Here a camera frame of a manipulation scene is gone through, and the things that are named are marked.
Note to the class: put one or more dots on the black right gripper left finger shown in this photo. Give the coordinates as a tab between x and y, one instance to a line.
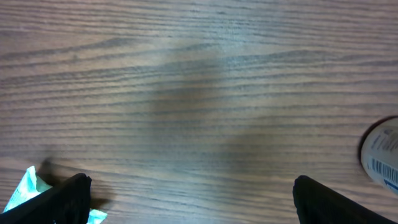
67	203

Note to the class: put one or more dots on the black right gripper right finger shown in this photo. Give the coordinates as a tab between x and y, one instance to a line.
318	204

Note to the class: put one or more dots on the teal snack packet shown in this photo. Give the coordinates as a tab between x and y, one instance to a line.
31	185

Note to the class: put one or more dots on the green white yogurt cup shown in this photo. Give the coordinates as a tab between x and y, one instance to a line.
378	153

